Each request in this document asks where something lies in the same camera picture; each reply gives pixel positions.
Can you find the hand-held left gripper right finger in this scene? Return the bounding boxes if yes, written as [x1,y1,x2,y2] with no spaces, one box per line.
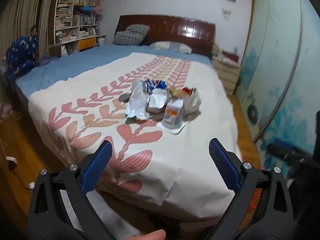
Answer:
[205,138,297,240]

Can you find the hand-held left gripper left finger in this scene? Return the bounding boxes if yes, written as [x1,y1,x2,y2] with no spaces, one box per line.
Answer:
[28,140,113,240]

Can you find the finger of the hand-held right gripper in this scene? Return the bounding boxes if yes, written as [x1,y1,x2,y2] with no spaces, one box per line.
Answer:
[267,140,313,166]

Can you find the white paper sheet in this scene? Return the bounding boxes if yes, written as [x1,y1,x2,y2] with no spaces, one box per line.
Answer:
[156,121,188,135]

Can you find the white shopping bag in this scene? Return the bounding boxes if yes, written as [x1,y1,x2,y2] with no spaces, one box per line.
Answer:
[184,87,202,115]

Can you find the white drink carton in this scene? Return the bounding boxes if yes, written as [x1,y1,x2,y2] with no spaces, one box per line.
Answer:
[162,99,185,128]

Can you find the white plastic bag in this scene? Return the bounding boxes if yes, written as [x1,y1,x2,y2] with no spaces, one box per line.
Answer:
[126,81,150,120]

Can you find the red snack packet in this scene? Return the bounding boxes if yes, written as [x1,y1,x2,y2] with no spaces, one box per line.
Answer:
[182,87,197,98]

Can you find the blue snack packet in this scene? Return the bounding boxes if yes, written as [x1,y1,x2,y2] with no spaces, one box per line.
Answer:
[142,79,167,94]

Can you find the person's left hand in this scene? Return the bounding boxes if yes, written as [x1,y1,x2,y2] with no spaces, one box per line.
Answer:
[125,230,167,240]

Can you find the person's grey trouser leg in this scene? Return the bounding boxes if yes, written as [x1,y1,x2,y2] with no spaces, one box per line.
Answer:
[59,189,142,239]

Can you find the leaf-print white blanket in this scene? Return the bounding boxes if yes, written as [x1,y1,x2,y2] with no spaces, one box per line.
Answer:
[28,52,243,219]

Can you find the floral sliding wardrobe door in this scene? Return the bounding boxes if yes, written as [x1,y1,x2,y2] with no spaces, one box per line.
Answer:
[235,0,320,170]

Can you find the tan snack packet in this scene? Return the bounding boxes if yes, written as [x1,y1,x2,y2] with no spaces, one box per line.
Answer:
[167,87,185,98]

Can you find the light wooden nightstand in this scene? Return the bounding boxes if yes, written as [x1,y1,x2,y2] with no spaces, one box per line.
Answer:
[212,55,241,95]

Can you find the red box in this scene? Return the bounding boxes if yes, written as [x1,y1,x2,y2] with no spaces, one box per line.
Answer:
[222,51,239,63]

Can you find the blue bed sheet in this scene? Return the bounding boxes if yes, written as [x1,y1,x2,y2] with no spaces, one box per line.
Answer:
[15,43,212,100]

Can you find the orange drawer cabinet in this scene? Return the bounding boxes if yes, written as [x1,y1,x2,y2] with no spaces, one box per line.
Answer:
[77,37,97,52]

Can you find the white and blue pillow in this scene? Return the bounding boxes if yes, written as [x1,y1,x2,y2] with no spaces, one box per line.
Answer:
[149,41,192,54]

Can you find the blue star-print cloth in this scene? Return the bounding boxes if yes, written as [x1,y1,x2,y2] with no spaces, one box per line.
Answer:
[4,35,38,80]

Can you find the grey checked pillow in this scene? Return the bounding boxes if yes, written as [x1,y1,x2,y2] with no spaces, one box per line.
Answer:
[112,24,150,46]

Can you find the white bookshelf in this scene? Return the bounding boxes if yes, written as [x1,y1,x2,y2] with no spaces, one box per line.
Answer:
[49,0,102,58]

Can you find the dark wooden headboard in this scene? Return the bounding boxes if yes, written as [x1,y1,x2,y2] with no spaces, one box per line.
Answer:
[114,14,216,57]

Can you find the rows of books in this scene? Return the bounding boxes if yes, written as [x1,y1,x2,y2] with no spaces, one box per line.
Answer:
[55,0,100,43]

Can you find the beige curtain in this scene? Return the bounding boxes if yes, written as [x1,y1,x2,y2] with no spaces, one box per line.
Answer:
[5,0,59,63]

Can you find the thin floor cable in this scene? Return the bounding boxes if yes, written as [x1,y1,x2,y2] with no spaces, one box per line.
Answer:
[11,169,34,189]

